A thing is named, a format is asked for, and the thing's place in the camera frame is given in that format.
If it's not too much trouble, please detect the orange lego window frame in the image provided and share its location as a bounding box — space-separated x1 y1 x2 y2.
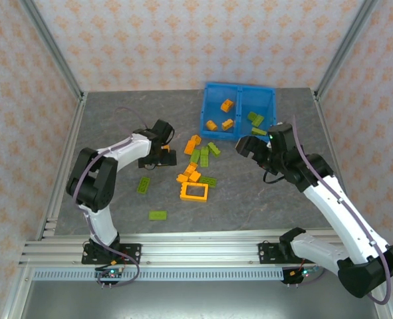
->
179 181 209 203

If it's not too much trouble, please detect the blue plastic bin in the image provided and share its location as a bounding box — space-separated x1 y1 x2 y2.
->
237 84 277 144
199 82 242 142

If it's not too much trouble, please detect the aluminium base beam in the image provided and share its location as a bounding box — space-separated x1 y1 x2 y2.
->
18 232 382 267

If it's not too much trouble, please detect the small control circuit board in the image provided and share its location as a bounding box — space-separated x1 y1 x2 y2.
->
96 269 124 280
291 265 319 278

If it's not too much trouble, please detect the grey metal shelf panel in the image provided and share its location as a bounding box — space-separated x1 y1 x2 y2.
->
19 280 383 319

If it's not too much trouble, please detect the thin black right gripper cable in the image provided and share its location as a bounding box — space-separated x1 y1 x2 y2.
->
263 168 285 184

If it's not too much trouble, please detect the aluminium table side rail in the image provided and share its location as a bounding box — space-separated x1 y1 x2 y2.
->
311 88 363 240
35 92 88 241

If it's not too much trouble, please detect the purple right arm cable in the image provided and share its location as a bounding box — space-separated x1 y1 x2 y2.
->
292 114 393 305

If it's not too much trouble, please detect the slotted grey cable duct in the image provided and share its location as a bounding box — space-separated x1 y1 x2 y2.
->
32 268 285 282

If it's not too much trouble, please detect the aluminium upright frame post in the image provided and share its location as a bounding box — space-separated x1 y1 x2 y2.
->
19 0 86 100
315 0 380 97

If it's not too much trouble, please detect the aluminium frame leg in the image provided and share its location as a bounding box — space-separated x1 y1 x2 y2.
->
1 265 34 319
365 265 393 319

